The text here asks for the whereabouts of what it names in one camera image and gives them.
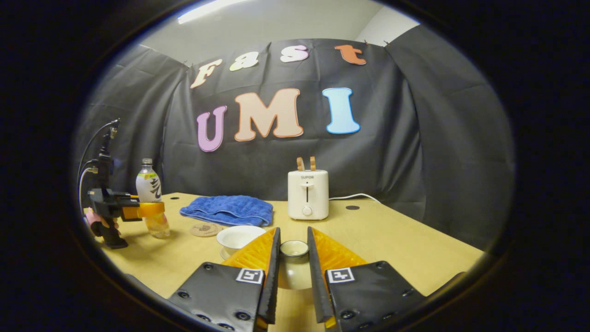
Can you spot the cream ceramic teacup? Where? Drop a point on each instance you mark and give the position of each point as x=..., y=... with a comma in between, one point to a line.
x=239, y=236

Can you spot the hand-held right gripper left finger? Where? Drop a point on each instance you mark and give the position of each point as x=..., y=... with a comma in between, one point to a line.
x=272, y=276

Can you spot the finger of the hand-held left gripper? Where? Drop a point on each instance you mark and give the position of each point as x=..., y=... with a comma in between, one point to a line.
x=147, y=210

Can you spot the toast bread slice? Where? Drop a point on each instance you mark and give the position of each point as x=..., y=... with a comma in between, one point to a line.
x=313, y=163
x=300, y=164

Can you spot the black backdrop cloth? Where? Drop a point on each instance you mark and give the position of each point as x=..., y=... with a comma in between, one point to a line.
x=415, y=138

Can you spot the round brown coaster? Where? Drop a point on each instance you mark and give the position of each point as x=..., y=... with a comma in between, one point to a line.
x=205, y=229

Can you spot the white toaster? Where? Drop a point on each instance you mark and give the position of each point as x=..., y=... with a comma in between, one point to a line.
x=308, y=193

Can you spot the white label water bottle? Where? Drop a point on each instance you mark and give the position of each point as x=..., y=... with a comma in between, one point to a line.
x=150, y=186

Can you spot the blue towel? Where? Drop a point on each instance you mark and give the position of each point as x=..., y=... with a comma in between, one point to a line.
x=230, y=210

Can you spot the cream teacup lid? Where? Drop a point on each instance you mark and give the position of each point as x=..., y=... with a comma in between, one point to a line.
x=294, y=272

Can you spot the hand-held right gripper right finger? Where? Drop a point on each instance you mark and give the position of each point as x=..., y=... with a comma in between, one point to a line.
x=315, y=276

